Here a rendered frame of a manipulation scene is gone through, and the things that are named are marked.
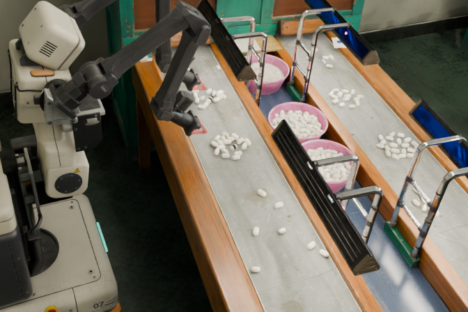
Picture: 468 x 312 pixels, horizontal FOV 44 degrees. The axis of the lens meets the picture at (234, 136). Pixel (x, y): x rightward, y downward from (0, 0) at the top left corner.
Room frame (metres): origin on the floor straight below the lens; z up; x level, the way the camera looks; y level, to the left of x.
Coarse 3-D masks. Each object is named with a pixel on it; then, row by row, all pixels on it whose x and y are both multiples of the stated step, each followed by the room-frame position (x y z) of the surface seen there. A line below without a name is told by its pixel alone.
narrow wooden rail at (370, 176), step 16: (288, 64) 2.52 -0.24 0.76; (288, 80) 2.48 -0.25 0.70; (304, 80) 2.38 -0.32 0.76; (320, 96) 2.26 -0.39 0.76; (336, 128) 2.02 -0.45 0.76; (352, 144) 1.92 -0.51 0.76; (368, 160) 1.82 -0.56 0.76; (368, 176) 1.73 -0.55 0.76; (384, 192) 1.64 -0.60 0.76; (384, 208) 1.59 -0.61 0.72; (400, 224) 1.50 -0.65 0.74; (432, 256) 1.33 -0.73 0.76; (432, 272) 1.30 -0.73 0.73; (448, 272) 1.27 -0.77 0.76; (448, 288) 1.22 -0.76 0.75; (464, 288) 1.21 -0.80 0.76; (448, 304) 1.19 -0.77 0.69; (464, 304) 1.15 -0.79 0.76
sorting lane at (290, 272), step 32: (192, 64) 2.47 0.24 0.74; (224, 128) 1.98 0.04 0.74; (224, 160) 1.76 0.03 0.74; (256, 160) 1.78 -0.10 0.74; (224, 192) 1.58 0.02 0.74; (256, 192) 1.60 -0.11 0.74; (288, 192) 1.61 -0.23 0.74; (256, 224) 1.43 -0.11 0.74; (288, 224) 1.44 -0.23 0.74; (256, 256) 1.28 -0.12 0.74; (288, 256) 1.30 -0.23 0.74; (320, 256) 1.31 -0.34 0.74; (256, 288) 1.15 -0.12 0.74; (288, 288) 1.16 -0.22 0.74; (320, 288) 1.17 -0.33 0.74
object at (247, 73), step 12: (204, 0) 2.45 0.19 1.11; (204, 12) 2.38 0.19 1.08; (216, 24) 2.25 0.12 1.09; (216, 36) 2.19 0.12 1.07; (228, 36) 2.13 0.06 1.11; (228, 48) 2.07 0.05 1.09; (228, 60) 2.02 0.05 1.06; (240, 60) 1.96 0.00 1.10; (240, 72) 1.91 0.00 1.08; (252, 72) 1.92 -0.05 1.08
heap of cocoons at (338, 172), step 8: (312, 152) 1.87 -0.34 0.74; (320, 152) 1.87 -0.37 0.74; (328, 152) 1.88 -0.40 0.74; (336, 152) 1.88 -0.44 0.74; (312, 160) 1.82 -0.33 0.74; (320, 168) 1.77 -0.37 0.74; (328, 168) 1.77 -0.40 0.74; (336, 168) 1.80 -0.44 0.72; (344, 168) 1.78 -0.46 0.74; (328, 176) 1.72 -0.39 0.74; (336, 176) 1.73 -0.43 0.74; (344, 176) 1.73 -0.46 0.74
